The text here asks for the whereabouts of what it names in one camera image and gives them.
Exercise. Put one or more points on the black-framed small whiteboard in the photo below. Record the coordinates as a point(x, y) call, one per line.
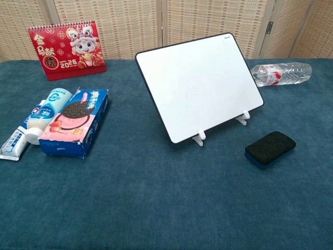
point(197, 86)

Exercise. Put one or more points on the black and blue eraser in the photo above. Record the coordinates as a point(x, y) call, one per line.
point(270, 148)

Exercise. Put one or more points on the white plastic display stand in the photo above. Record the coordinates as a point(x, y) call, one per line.
point(200, 136)

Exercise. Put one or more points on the teal tablecloth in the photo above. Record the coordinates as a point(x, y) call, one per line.
point(145, 187)

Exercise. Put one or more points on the blue Oreo cookie box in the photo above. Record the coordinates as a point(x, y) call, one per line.
point(74, 125)

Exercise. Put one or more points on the woven folding screen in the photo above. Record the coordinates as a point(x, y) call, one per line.
point(182, 23)

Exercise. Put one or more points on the white and blue bottle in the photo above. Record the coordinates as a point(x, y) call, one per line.
point(50, 109)

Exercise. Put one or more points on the red desk calendar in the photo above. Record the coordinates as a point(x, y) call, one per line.
point(67, 52)

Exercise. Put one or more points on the clear plastic water bottle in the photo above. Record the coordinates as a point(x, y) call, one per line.
point(283, 73)

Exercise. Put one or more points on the blue and white toothpaste tube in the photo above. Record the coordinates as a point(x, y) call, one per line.
point(18, 140)

